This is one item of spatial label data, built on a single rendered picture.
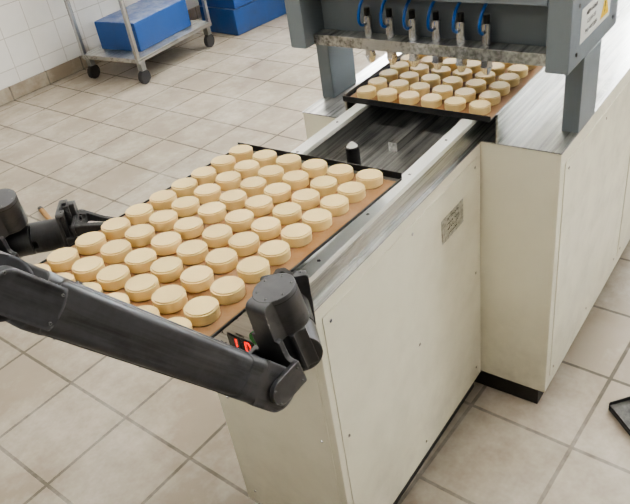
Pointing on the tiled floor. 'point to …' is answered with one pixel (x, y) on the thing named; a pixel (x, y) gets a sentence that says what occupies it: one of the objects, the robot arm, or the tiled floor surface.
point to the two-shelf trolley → (136, 45)
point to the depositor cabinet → (551, 206)
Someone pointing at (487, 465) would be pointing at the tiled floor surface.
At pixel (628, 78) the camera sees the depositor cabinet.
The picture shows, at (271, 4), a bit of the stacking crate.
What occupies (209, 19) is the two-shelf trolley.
